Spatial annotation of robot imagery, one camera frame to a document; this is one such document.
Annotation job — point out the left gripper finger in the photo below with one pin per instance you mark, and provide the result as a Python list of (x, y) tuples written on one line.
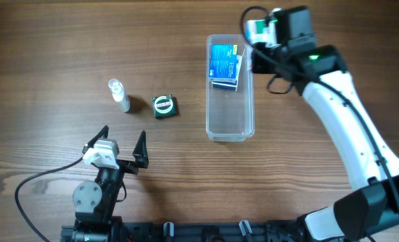
[(103, 133), (140, 152)]

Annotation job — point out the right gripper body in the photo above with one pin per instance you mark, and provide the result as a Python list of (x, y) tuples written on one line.
[(262, 62)]

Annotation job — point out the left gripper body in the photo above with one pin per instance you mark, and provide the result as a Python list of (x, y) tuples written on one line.
[(124, 165)]

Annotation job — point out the blue medicine box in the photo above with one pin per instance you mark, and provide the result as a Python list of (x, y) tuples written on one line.
[(223, 52)]

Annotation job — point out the Hansaplast plaster box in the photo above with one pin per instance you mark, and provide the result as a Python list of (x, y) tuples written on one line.
[(234, 84)]

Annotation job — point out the green Zam-Buk ointment box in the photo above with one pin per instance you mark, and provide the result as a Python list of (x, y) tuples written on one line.
[(164, 106)]

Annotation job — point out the white green medicine box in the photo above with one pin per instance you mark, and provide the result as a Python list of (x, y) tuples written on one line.
[(258, 31)]

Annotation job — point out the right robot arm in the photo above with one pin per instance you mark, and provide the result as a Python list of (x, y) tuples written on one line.
[(284, 45)]

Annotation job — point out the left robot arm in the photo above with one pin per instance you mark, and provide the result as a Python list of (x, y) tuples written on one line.
[(95, 200)]

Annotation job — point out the clear plastic container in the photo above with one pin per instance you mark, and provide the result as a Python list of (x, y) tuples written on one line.
[(230, 114)]

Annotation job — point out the white spray bottle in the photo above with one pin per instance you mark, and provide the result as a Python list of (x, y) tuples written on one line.
[(119, 95)]

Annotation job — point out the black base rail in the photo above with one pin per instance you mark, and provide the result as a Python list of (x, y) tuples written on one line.
[(270, 231)]

